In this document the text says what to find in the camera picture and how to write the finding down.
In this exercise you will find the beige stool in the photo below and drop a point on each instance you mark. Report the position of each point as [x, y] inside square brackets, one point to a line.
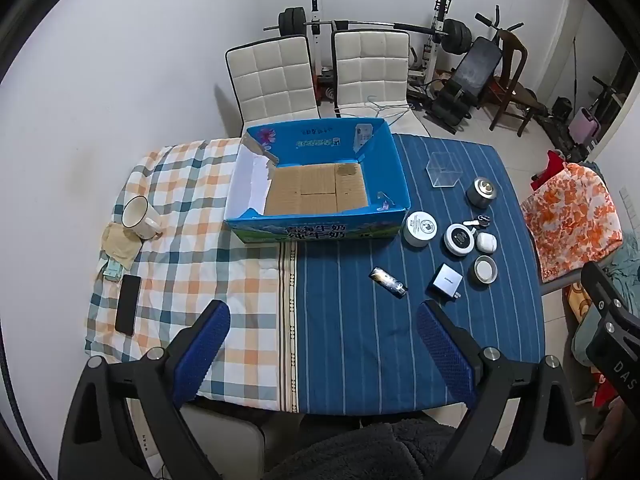
[220, 440]

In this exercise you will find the black exercise bench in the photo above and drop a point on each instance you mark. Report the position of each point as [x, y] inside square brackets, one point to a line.
[475, 67]

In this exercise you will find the grey fleece clothing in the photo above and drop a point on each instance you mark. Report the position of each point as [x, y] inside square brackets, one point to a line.
[380, 455]

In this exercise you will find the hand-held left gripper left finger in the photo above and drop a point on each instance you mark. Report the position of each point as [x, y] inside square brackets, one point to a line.
[205, 345]

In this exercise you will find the clear plastic box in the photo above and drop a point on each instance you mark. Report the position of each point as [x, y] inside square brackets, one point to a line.
[444, 170]

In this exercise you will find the bunch of keys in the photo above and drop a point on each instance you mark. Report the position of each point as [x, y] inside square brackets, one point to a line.
[480, 220]

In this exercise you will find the beige folded cloth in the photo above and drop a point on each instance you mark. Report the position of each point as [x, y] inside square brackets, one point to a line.
[117, 250]

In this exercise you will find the white clothes hanger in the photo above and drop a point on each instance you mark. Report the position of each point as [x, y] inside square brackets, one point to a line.
[395, 112]

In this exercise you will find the white barbell rack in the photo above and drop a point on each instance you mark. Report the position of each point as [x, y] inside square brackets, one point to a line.
[316, 40]

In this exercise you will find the black smartphone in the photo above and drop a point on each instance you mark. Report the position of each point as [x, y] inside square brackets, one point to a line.
[128, 305]

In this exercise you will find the green folded paper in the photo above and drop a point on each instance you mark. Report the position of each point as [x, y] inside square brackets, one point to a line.
[114, 270]

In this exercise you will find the black and silver lighter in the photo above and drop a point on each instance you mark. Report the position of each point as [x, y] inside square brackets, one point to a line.
[387, 282]

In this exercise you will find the black bag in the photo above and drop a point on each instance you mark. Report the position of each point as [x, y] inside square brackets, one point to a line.
[562, 107]

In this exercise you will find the white padded chair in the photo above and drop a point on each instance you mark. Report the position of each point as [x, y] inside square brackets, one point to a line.
[272, 80]
[370, 70]

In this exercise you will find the white charger adapter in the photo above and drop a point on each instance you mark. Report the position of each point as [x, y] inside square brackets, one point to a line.
[444, 280]

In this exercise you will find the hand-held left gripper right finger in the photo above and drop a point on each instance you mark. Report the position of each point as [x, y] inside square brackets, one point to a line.
[440, 345]

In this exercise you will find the teal cloth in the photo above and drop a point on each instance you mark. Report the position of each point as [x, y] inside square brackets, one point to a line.
[627, 260]

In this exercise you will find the checked and blue striped cloth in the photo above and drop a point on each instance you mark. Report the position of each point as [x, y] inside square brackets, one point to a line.
[350, 320]

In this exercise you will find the blue cardboard milk box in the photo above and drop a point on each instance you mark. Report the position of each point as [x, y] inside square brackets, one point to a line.
[320, 187]

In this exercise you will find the brown wooden chair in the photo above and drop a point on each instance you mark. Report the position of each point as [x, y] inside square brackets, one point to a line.
[515, 55]

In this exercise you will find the white mug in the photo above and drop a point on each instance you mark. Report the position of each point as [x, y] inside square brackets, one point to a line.
[142, 217]

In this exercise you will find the pink bucket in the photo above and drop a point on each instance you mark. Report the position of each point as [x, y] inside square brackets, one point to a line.
[585, 127]

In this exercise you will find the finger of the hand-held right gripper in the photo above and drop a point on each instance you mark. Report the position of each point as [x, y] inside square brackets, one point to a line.
[612, 320]

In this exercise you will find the orange floral cloth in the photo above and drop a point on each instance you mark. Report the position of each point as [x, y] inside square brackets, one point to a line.
[570, 220]

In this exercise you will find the black barbell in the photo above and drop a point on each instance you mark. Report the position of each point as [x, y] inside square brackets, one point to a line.
[457, 35]

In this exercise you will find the black and white round tin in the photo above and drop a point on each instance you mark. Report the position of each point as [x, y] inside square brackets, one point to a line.
[459, 240]

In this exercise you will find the white cream jar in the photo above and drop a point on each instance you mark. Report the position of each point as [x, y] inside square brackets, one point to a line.
[420, 227]

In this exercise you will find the white earbuds case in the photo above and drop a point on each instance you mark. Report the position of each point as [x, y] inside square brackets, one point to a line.
[486, 241]

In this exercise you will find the red cloth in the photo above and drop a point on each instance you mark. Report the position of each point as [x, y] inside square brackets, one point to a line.
[552, 165]

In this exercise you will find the small open round tin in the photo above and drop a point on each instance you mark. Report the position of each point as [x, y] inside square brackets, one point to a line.
[483, 270]

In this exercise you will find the silver metal tin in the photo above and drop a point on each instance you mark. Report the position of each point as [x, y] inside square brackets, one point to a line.
[481, 194]

